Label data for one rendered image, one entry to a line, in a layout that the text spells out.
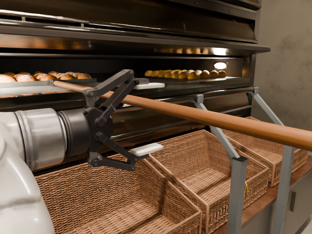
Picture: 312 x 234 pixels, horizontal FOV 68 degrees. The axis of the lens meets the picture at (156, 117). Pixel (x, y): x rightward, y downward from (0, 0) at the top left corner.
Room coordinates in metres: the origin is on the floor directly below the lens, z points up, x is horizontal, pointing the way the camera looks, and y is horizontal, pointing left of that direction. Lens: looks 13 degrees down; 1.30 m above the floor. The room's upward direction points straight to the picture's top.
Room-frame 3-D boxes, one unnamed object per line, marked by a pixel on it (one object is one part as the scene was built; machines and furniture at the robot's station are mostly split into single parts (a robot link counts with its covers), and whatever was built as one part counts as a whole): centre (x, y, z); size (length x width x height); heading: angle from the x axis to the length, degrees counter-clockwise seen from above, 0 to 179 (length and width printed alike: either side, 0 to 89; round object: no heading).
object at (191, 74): (2.11, -0.26, 1.21); 0.61 x 0.48 x 0.06; 40
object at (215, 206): (1.20, -0.27, 0.72); 0.56 x 0.49 x 0.28; 130
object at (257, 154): (1.60, -0.75, 0.72); 0.56 x 0.49 x 0.28; 129
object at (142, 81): (0.46, 0.04, 1.28); 0.05 x 0.01 x 0.03; 130
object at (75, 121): (0.39, 0.12, 1.19); 0.09 x 0.07 x 0.08; 130
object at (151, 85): (0.47, 0.02, 1.26); 0.07 x 0.03 x 0.01; 130
